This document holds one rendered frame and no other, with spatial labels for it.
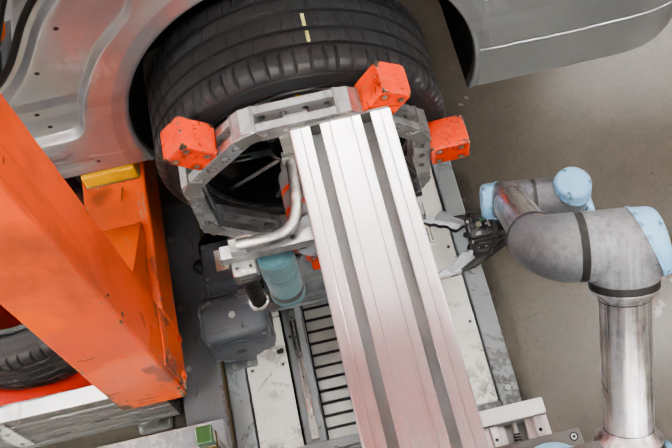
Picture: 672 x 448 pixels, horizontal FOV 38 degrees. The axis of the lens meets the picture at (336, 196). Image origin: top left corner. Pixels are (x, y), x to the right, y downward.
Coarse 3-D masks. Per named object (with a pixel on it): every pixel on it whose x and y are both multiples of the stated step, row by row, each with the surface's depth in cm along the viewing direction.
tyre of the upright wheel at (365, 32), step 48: (240, 0) 198; (288, 0) 196; (336, 0) 199; (384, 0) 208; (192, 48) 200; (240, 48) 193; (288, 48) 192; (336, 48) 192; (384, 48) 199; (192, 96) 196; (240, 96) 193; (432, 96) 208
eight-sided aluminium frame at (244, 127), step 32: (320, 96) 192; (352, 96) 193; (224, 128) 195; (256, 128) 190; (288, 128) 193; (416, 128) 202; (224, 160) 197; (416, 160) 214; (192, 192) 205; (224, 224) 224; (256, 224) 235
